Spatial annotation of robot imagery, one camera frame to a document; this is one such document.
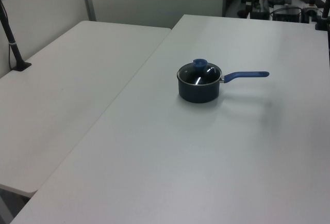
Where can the black camera stand pole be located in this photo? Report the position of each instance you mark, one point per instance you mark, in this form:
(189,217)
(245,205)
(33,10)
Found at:
(13,43)

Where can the glass lid with blue knob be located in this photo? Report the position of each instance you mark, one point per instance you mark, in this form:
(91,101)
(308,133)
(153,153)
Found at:
(199,64)

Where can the grey device with red knob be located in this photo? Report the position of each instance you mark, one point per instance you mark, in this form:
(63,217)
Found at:
(310,9)

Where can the white side table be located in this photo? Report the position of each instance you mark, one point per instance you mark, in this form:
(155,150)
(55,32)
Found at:
(64,84)

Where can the black clamp pole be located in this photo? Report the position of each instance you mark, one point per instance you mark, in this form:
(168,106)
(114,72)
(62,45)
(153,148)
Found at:
(325,15)

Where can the black box device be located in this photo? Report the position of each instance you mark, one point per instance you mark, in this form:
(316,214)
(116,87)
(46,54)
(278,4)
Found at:
(287,14)

